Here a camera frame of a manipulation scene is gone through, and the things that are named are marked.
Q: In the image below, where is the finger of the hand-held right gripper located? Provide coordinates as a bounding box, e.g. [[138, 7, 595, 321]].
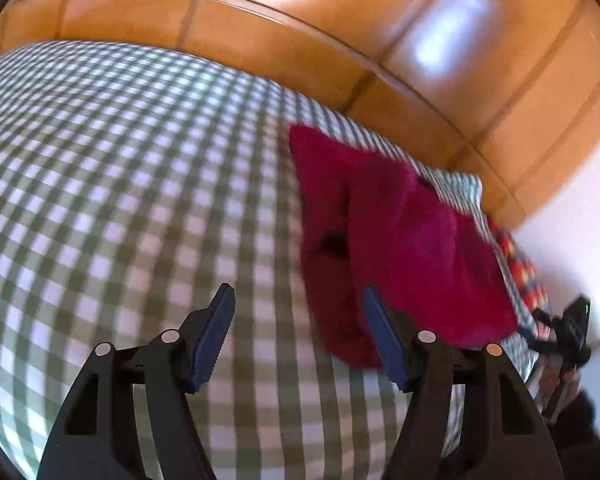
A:
[[531, 308, 561, 330], [527, 339, 561, 358]]

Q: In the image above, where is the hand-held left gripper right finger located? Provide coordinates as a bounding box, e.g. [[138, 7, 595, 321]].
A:
[[361, 285, 566, 480]]

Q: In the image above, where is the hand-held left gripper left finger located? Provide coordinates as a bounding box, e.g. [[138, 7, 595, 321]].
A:
[[37, 282, 237, 480]]

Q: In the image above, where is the dark red garment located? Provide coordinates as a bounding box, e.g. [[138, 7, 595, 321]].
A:
[[288, 124, 522, 372]]

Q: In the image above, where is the multicoloured checkered pillow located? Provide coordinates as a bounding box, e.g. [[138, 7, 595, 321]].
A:
[[489, 217, 553, 341]]

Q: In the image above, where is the green checkered pillow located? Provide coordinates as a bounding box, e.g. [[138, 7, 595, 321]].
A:
[[427, 169, 485, 216]]

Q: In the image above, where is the green checkered bedspread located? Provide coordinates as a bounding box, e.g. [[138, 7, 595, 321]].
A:
[[0, 40, 546, 480]]

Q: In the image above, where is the wooden wardrobe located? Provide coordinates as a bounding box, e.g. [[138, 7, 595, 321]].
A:
[[0, 0, 600, 231]]

